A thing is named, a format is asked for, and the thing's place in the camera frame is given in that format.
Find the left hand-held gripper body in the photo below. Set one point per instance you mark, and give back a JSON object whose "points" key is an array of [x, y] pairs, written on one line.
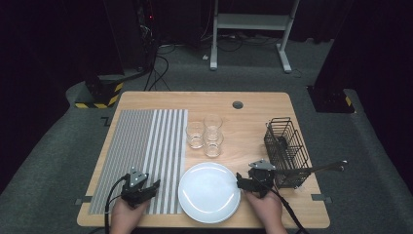
{"points": [[134, 182]]}

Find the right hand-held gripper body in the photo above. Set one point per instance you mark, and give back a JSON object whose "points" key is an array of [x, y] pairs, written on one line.
{"points": [[263, 178]]}

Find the clear drinking glass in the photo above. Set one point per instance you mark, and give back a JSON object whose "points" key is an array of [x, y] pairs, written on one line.
{"points": [[195, 136], [213, 148], [213, 123]]}

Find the person's left hand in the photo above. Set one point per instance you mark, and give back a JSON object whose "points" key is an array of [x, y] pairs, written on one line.
{"points": [[126, 216]]}

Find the person's right hand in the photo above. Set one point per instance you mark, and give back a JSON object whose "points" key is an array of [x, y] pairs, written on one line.
{"points": [[269, 211]]}

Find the grey striped placemat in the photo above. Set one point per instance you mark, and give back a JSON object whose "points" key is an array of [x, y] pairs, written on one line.
{"points": [[136, 146]]}

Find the grey tape strip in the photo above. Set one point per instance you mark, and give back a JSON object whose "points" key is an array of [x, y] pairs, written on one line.
{"points": [[321, 197], [81, 201]]}

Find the long metal utensil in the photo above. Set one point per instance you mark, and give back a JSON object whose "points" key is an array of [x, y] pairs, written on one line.
{"points": [[324, 167]]}

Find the grey table grommet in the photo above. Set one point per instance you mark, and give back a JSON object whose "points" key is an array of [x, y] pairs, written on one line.
{"points": [[237, 105]]}

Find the black yellow striped base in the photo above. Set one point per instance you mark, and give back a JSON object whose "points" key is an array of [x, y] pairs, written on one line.
{"points": [[100, 94]]}

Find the black base with yellow mark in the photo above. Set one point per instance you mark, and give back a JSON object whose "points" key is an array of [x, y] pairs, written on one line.
{"points": [[328, 100]]}

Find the small white plug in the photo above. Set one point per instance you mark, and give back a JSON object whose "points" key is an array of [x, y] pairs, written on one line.
{"points": [[205, 57]]}

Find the white metal stand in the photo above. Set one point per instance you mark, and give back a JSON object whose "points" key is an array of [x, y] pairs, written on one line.
{"points": [[250, 22]]}

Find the dark computer rack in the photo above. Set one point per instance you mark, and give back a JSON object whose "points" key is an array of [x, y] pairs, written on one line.
{"points": [[147, 19]]}

